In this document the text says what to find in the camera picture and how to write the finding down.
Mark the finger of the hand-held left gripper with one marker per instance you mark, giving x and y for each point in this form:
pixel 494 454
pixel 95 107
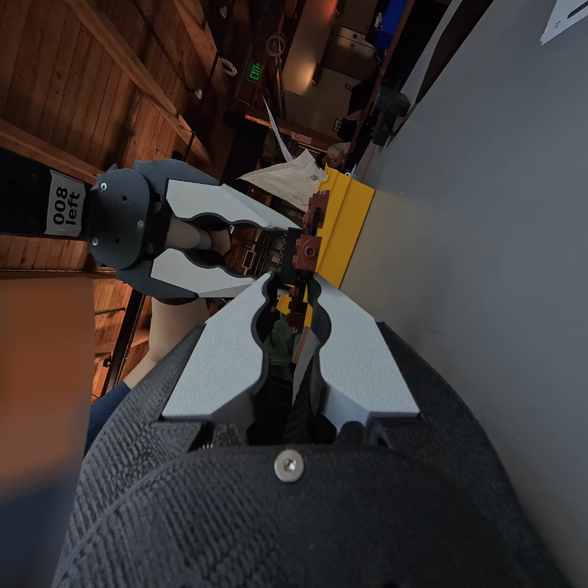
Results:
pixel 216 200
pixel 193 278

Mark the person's dark blue clothing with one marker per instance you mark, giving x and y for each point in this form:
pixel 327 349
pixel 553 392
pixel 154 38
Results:
pixel 108 413

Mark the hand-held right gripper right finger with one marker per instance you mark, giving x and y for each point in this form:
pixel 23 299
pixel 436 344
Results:
pixel 363 367

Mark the black bulky device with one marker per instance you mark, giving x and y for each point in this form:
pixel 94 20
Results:
pixel 390 110

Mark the brown and dark brick model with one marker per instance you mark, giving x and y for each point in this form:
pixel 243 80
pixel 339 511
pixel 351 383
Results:
pixel 307 250

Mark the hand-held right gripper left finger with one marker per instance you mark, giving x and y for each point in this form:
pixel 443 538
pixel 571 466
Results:
pixel 216 367

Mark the white paper strip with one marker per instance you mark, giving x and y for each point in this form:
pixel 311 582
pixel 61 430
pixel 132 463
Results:
pixel 278 131

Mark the grey desk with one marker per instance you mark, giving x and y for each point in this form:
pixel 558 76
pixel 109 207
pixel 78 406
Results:
pixel 482 275

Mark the green lit ceiling sign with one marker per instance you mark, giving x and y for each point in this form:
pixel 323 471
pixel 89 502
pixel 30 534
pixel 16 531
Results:
pixel 255 72

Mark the blue plastic crate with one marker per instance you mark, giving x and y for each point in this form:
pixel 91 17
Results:
pixel 390 20

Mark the grey side table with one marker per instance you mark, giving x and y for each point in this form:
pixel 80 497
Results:
pixel 429 50

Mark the yellow plastic bin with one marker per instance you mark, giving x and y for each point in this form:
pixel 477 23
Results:
pixel 344 220

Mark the person's left hand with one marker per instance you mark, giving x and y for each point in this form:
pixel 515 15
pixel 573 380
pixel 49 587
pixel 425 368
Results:
pixel 219 241

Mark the white paper bag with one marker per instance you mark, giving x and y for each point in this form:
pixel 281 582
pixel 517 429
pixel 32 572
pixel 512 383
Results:
pixel 289 181

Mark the black box with white label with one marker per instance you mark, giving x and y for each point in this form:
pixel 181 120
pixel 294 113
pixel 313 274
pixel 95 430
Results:
pixel 351 127

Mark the person's left forearm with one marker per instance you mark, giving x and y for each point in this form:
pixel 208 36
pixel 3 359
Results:
pixel 170 330

